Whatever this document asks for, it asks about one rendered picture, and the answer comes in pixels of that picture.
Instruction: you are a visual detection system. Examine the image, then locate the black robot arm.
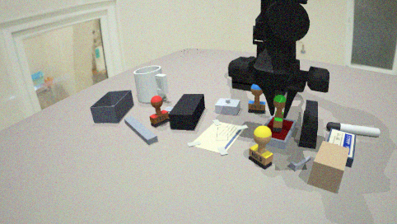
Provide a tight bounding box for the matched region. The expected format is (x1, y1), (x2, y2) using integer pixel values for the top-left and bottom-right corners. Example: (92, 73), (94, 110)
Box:
(253, 0), (310, 91)

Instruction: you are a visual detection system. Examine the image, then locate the red-handled rubber stamp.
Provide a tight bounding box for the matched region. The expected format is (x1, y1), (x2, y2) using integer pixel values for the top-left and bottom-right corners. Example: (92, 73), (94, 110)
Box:
(149, 96), (169, 127)

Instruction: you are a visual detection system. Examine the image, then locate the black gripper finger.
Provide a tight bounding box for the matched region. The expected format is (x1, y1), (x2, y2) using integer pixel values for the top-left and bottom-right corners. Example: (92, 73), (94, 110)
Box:
(283, 84), (306, 118)
(259, 86), (275, 116)

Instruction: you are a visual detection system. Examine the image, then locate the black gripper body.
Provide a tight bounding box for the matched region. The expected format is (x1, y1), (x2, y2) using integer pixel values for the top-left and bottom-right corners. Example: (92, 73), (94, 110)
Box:
(228, 33), (329, 92)

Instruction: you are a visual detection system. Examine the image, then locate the white mug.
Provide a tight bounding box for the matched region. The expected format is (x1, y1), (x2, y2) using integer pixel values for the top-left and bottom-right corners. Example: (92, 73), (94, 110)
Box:
(133, 66), (169, 103)

